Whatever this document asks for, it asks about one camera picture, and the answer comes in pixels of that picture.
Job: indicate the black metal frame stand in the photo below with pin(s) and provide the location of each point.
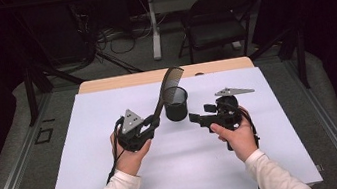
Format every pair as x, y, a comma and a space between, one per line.
300, 54
30, 95

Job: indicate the person's left hand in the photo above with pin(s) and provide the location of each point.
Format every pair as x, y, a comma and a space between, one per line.
129, 161

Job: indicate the dark brown comb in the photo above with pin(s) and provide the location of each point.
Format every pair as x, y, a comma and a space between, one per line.
170, 77

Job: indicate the black floor outlet plate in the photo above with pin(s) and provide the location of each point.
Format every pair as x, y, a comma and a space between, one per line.
44, 135

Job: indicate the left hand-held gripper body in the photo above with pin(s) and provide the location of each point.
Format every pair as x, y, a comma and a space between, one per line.
131, 123

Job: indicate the wooden desk with white legs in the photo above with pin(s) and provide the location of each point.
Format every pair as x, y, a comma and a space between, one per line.
154, 26

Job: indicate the black folding chair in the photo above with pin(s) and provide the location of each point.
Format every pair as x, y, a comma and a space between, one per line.
214, 30

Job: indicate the black mesh pen holder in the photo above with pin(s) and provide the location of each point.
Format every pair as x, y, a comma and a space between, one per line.
177, 111

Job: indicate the white table sheet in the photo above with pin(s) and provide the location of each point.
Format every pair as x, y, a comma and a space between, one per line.
183, 159

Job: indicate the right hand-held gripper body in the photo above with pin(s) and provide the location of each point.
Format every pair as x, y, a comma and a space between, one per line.
228, 112

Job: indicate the person's right hand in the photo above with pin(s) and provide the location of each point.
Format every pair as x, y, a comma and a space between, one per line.
242, 140

